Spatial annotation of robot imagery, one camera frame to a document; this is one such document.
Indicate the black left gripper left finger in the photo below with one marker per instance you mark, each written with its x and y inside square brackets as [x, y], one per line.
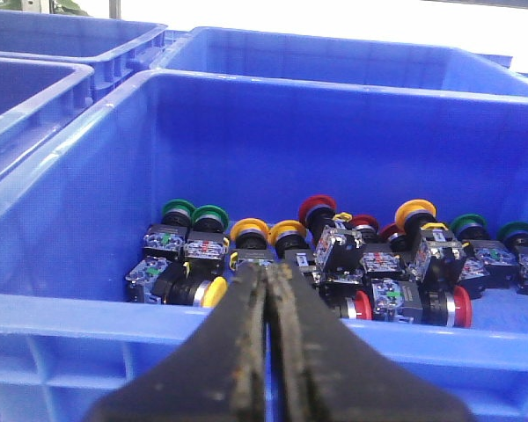
[217, 374]

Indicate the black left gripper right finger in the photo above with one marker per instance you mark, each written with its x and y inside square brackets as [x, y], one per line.
[326, 373]

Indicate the yellow push button tall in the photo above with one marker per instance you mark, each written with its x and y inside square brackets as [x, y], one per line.
[438, 257]

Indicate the blue bin with buttons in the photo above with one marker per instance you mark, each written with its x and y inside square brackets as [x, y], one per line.
[73, 214]

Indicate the yellow push button lying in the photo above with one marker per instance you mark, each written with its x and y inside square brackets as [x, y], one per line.
[161, 281]

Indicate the red push button tall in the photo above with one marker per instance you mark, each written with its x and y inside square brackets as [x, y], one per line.
[337, 244]

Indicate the green push button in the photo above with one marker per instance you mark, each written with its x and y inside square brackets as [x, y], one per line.
[168, 238]
[489, 263]
[514, 236]
[207, 243]

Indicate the red push button back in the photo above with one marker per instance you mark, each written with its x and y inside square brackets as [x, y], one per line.
[376, 258]

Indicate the yellow push button middle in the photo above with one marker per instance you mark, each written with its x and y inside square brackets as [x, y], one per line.
[288, 237]

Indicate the yellow push button left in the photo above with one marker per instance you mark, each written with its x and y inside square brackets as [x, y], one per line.
[250, 237]

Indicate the green push button far left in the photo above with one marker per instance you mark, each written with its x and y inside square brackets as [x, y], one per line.
[168, 238]

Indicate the red push button small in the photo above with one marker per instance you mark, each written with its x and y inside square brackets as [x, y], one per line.
[395, 237]

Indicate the green push button far right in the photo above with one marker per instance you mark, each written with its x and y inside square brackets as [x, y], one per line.
[514, 236]

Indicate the blue destination bin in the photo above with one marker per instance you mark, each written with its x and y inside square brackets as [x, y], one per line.
[341, 61]

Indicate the blue bin near left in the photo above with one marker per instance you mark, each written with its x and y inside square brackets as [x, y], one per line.
[37, 100]

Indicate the blue bin far left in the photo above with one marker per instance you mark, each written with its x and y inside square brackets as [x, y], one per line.
[115, 49]

